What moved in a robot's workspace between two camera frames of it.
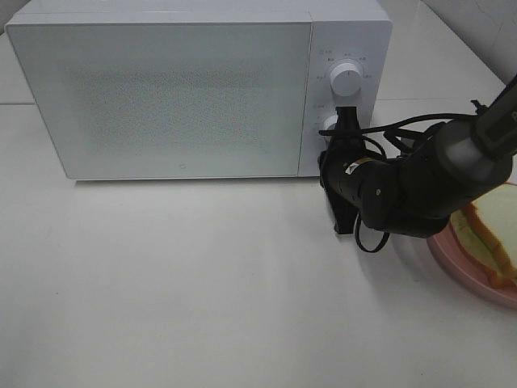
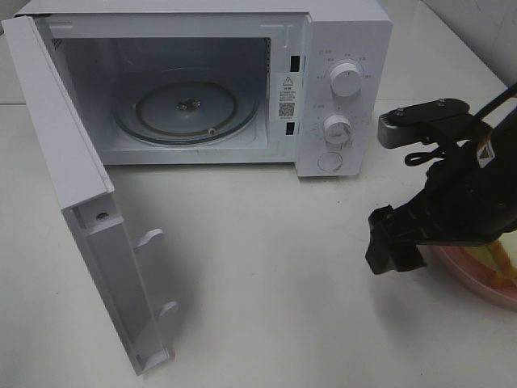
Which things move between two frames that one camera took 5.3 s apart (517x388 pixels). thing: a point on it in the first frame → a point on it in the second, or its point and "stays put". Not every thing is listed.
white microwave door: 171,99 → 86,200
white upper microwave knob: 346,78 stays put
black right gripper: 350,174 → 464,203
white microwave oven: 200,92 stays put
